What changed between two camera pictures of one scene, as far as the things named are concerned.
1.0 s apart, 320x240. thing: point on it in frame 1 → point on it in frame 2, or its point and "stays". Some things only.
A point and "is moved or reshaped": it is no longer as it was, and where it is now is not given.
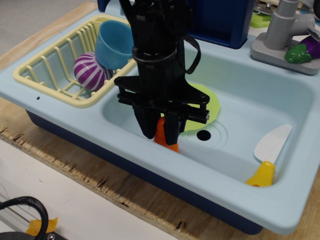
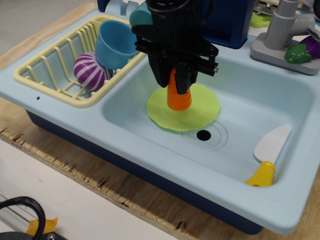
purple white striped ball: (90, 73) stays
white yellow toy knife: (266, 152) stays
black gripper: (160, 87) → (174, 36)
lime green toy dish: (260, 20) stays
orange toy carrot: (160, 136) is moved or reshaped
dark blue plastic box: (229, 22) stays
